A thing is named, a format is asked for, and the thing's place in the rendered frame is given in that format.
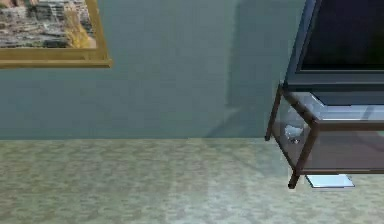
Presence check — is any small clear glass object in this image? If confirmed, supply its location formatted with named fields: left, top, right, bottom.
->
left=285, top=123, right=305, bottom=145

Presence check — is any brown glass television stand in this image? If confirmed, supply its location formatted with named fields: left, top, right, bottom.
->
left=264, top=81, right=384, bottom=190

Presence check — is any black television set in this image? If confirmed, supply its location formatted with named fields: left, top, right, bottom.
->
left=283, top=0, right=384, bottom=107

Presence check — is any gold framed wall picture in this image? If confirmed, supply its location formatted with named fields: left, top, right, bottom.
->
left=0, top=0, right=114, bottom=70

